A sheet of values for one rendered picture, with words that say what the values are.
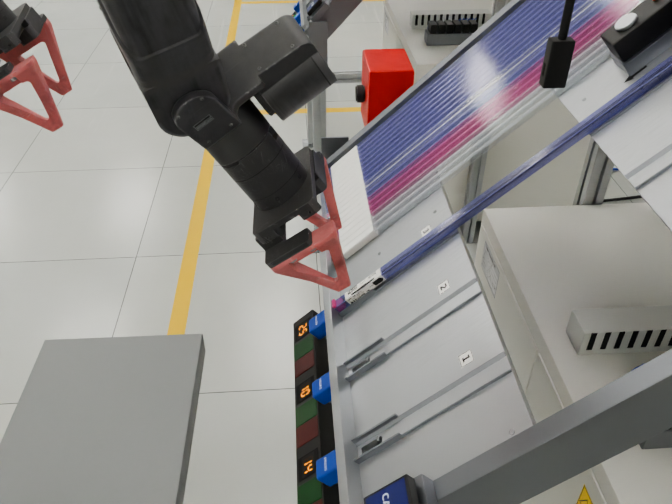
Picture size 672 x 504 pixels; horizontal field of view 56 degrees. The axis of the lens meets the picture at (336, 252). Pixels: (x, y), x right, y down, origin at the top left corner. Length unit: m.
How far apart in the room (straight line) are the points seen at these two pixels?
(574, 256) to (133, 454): 0.77
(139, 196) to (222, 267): 0.57
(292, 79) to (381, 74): 0.89
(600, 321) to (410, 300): 0.33
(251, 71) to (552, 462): 0.40
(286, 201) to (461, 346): 0.24
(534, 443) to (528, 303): 0.52
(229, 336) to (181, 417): 0.97
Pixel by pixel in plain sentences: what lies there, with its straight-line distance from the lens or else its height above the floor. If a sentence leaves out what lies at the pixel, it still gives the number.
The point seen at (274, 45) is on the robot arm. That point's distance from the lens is 0.52.
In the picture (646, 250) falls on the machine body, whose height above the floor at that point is 0.62.
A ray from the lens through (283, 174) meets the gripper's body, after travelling 0.55.
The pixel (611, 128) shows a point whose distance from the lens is 0.75.
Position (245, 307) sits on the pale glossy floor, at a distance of 1.93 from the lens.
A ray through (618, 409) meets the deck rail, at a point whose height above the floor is 0.90.
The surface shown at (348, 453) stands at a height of 0.73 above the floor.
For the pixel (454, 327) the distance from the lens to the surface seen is 0.68.
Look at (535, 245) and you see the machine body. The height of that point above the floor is 0.62.
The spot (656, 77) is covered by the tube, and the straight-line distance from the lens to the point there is 0.76.
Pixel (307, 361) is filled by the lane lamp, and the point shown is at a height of 0.66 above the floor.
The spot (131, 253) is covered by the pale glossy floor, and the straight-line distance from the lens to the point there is 2.23.
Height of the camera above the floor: 1.29
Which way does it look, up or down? 37 degrees down
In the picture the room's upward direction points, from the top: straight up
